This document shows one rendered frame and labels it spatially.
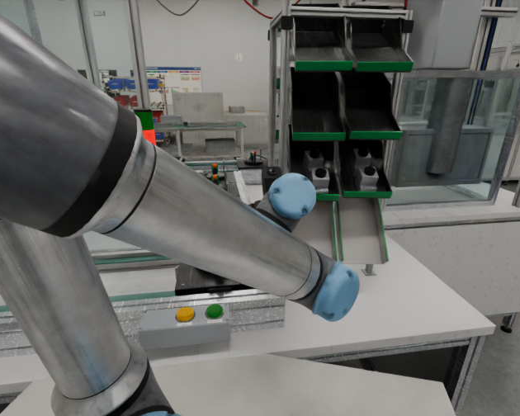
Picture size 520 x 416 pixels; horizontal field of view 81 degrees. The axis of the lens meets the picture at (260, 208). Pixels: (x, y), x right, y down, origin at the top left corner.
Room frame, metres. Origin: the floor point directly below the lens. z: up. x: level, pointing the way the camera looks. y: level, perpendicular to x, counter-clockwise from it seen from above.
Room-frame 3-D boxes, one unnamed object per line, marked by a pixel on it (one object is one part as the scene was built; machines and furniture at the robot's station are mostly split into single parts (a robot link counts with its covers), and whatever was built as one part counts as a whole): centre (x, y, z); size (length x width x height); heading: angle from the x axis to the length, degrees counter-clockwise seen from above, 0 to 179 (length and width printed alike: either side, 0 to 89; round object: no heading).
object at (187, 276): (0.82, 0.13, 0.96); 0.24 x 0.24 x 0.02; 8
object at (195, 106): (8.56, 1.00, 0.69); 2.42 x 1.03 x 1.38; 98
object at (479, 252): (1.81, -1.05, 0.43); 1.11 x 0.68 x 0.86; 98
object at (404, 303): (1.26, 0.19, 0.84); 1.50 x 1.41 x 0.03; 98
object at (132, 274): (0.80, 0.43, 0.91); 0.84 x 0.28 x 0.10; 98
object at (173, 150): (6.03, 1.63, 0.36); 0.60 x 0.40 x 0.15; 100
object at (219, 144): (6.33, 0.81, 0.40); 0.61 x 0.41 x 0.22; 98
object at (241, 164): (2.18, 0.04, 1.01); 0.24 x 0.24 x 0.13; 8
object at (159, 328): (0.60, 0.18, 0.93); 0.21 x 0.07 x 0.06; 98
